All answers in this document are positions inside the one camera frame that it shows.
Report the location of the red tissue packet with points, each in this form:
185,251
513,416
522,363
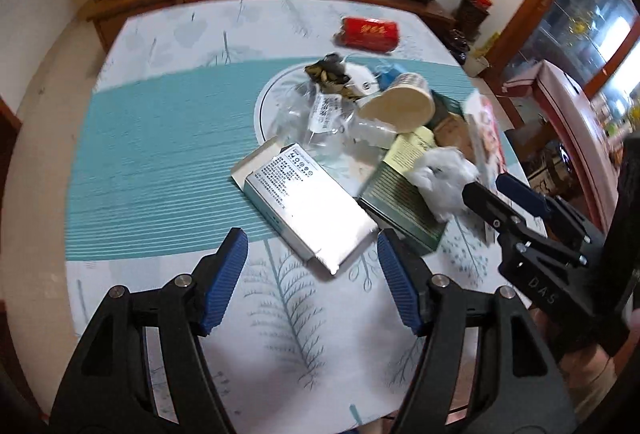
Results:
367,33

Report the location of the white tissue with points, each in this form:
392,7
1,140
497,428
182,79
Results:
445,179

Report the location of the cream paper cup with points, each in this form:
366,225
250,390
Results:
400,106

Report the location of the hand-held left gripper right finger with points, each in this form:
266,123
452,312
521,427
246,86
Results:
397,284

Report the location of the white face mask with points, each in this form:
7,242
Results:
362,81

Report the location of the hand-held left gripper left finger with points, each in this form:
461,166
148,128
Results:
227,284

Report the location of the pink printed packet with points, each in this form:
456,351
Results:
487,133

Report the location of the brown cardboard box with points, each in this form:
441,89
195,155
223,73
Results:
452,131

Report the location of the white cardboard box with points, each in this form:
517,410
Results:
305,209

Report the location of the dark snack wrapper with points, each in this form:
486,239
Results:
327,73

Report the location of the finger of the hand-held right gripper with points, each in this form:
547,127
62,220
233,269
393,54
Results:
487,206
520,191

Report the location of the dark woven basket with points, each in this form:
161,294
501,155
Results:
472,16

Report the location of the green cardboard box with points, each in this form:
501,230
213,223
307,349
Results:
400,199

